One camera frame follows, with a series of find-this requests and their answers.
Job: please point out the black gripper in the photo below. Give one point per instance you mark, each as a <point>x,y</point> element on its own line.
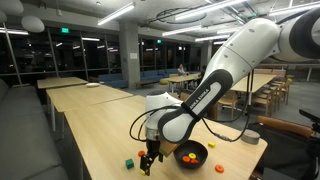
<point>153,148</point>

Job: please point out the black bowl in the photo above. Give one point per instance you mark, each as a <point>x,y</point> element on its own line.
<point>201,150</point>

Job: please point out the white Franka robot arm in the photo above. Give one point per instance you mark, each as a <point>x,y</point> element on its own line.
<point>246,50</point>

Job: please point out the green cube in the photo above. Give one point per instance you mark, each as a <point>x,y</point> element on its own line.
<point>129,163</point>

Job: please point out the yellow cube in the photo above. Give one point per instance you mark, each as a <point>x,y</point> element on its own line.
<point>211,144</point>

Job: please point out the white table leg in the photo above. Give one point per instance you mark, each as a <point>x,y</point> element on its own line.
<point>81,173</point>

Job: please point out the open cardboard box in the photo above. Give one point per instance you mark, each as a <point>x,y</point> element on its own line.
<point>184,96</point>

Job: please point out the low wooden bench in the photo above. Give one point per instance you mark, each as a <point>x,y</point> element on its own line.
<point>145,83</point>

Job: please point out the yellow pouf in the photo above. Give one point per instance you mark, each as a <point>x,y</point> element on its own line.
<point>164,81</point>

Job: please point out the blue sofa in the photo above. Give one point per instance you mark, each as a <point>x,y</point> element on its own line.
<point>156,75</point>
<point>112,80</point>

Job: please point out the small wooden dining table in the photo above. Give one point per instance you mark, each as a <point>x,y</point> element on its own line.
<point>180,79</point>

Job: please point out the light wooden table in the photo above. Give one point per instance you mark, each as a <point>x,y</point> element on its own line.
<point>61,81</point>
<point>86,96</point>

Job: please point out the seated person in light top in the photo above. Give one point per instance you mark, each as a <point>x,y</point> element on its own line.
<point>181,69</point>

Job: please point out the white plate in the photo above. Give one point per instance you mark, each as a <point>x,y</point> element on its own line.
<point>92,85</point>

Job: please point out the light wooden chair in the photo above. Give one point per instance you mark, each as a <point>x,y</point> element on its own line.
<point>268,100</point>
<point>286,88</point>
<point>228,100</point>

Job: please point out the white paper sign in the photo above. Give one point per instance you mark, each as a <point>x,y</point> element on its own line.
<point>133,55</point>

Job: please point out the grey concrete column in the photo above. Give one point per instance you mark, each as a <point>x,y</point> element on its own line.
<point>129,43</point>

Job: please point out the grey upholstered bench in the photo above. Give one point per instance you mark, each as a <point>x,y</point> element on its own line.
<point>23,133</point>

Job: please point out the long ceiling light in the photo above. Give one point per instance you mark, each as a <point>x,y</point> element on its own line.
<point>116,14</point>
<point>13,32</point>
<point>90,39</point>
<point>210,6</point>
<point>181,30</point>
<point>211,37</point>
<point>283,10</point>

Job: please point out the long wooden dining table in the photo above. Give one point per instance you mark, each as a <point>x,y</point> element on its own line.
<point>260,81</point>

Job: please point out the black chair with brown back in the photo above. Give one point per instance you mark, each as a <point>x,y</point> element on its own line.
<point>283,126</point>

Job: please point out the green exit sign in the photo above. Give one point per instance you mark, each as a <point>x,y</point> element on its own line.
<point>65,30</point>

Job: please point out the white round pendant lamp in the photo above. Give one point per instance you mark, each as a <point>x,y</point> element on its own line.
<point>32,24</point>
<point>10,6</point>
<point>1,16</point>

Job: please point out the grey duct tape roll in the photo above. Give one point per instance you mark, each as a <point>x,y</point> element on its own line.
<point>250,136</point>

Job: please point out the black camera on tripod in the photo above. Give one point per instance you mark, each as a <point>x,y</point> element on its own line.
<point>308,115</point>

